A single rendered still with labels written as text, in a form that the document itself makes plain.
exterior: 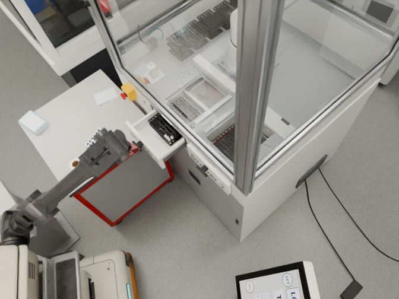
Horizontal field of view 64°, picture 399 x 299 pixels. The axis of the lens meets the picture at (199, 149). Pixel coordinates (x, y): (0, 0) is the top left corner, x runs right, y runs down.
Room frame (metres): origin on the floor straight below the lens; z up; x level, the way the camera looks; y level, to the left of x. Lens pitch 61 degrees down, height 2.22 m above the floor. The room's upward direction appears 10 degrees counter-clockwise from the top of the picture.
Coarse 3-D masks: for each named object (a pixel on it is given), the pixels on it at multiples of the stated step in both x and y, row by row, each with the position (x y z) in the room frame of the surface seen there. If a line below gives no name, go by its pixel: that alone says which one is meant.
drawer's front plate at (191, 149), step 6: (192, 150) 0.71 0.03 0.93; (192, 156) 0.72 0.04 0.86; (198, 156) 0.68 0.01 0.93; (198, 162) 0.68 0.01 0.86; (204, 162) 0.64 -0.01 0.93; (210, 168) 0.61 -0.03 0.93; (216, 174) 0.57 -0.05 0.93; (216, 180) 0.58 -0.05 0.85; (222, 180) 0.54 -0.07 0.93; (222, 186) 0.54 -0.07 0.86; (228, 186) 0.51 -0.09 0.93; (228, 192) 0.51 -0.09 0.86
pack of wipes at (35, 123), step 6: (30, 114) 1.20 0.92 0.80; (36, 114) 1.20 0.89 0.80; (18, 120) 1.18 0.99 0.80; (24, 120) 1.17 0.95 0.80; (30, 120) 1.16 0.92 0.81; (36, 120) 1.15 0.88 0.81; (42, 120) 1.14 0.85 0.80; (24, 126) 1.14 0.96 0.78; (30, 126) 1.12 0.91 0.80; (36, 126) 1.11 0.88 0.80; (42, 126) 1.11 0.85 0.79; (36, 132) 1.08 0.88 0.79
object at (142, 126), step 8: (152, 112) 1.00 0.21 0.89; (144, 120) 0.97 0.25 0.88; (136, 128) 0.94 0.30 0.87; (144, 128) 0.95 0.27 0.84; (152, 128) 0.94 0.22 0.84; (144, 136) 0.90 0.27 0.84; (152, 136) 0.89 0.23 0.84; (160, 136) 0.88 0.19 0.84; (152, 144) 0.84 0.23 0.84; (160, 144) 0.83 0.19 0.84; (168, 144) 0.82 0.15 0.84; (176, 144) 0.78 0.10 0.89; (184, 144) 0.79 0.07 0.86; (160, 152) 0.78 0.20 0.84; (168, 152) 0.75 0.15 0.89; (176, 152) 0.77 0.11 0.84
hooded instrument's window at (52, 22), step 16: (0, 0) 1.97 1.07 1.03; (32, 0) 1.53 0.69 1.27; (48, 0) 1.56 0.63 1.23; (64, 0) 1.60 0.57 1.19; (80, 0) 1.64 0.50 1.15; (16, 16) 1.66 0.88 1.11; (48, 16) 1.54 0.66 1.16; (64, 16) 1.58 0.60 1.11; (80, 16) 1.62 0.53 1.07; (48, 32) 1.52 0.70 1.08; (64, 32) 1.56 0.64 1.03; (80, 32) 1.60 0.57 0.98
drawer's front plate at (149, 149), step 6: (126, 126) 0.94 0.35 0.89; (132, 126) 0.91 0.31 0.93; (132, 132) 0.89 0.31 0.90; (138, 132) 0.87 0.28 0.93; (138, 138) 0.84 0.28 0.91; (144, 144) 0.79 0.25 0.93; (150, 150) 0.75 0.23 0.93; (156, 156) 0.72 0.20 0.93; (156, 162) 0.74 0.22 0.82; (162, 162) 0.70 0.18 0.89; (162, 168) 0.70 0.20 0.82
